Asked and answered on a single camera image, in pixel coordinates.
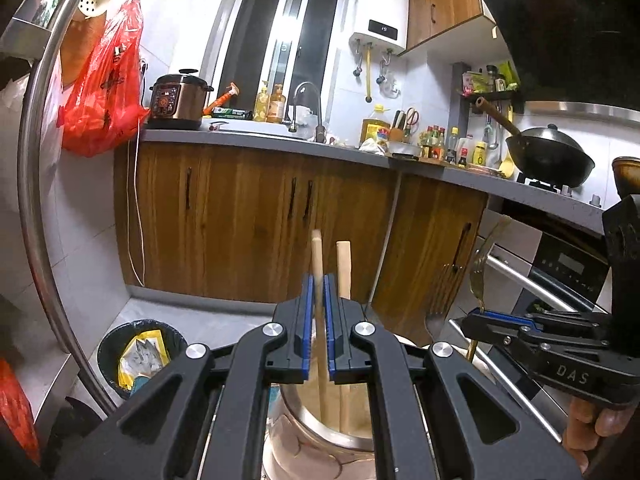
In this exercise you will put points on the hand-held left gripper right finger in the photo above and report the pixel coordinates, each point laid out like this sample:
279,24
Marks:
330,320

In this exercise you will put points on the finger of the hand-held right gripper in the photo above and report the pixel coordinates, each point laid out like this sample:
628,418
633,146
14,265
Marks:
510,318
492,335

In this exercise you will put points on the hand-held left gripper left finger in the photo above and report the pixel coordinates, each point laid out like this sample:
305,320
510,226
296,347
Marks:
308,320

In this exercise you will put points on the golden metal fork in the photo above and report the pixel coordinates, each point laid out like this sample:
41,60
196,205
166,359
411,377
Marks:
482,280

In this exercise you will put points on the wooden chopstick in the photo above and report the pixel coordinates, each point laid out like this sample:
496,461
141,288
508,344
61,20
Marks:
317,255

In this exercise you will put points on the stainless steel utensil holder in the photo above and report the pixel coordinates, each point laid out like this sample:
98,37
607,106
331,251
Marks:
320,460

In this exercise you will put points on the person's right hand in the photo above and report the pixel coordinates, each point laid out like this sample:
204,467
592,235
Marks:
595,425

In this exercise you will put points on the built-in black oven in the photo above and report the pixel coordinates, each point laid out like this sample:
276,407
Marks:
565,270

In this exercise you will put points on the brown clay pot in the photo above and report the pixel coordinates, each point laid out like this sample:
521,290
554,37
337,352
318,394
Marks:
627,175

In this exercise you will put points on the gas stove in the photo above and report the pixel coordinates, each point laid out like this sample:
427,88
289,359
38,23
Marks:
550,187

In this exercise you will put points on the wooden base cabinets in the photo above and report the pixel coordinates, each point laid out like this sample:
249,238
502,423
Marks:
240,220

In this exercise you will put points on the black wok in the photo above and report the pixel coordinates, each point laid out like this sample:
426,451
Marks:
550,160

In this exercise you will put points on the yellow snack packet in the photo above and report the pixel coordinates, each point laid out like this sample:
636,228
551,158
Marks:
145,355

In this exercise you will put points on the row of sauce bottles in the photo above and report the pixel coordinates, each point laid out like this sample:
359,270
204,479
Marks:
440,147

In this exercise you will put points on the cooking oil bottle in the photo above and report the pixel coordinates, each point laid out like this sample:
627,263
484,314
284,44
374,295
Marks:
375,127

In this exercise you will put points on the knife block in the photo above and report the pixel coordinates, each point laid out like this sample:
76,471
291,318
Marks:
396,132

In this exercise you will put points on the black trash bin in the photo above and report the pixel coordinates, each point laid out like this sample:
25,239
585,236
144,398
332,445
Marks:
111,360

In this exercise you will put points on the orange soap bottle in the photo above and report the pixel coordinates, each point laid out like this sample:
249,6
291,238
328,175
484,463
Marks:
275,107

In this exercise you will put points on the yellow dish soap bottle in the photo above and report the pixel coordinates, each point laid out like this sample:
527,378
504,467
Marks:
261,105

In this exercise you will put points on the green wrap box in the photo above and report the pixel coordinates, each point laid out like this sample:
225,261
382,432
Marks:
230,113

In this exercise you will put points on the black spice shelf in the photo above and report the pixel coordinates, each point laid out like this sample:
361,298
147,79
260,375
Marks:
492,96

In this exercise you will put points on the steel kitchen faucet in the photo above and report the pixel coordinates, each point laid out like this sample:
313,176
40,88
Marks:
306,91

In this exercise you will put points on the black range hood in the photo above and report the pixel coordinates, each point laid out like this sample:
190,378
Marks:
565,35

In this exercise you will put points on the electric pressure cooker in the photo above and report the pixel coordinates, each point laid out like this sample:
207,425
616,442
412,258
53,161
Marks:
175,100

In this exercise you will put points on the sliding window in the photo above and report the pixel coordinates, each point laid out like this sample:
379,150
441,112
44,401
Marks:
280,50

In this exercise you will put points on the large red plastic bag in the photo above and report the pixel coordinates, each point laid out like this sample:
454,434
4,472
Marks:
102,110

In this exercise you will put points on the small red plastic bag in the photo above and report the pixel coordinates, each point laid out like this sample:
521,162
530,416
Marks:
15,410

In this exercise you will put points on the white water heater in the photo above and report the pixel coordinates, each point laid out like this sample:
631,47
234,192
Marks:
380,15

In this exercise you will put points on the curved steel rail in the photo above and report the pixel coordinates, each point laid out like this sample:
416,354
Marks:
37,160

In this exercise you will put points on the wooden wall cabinet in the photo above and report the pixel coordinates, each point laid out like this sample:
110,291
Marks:
440,5

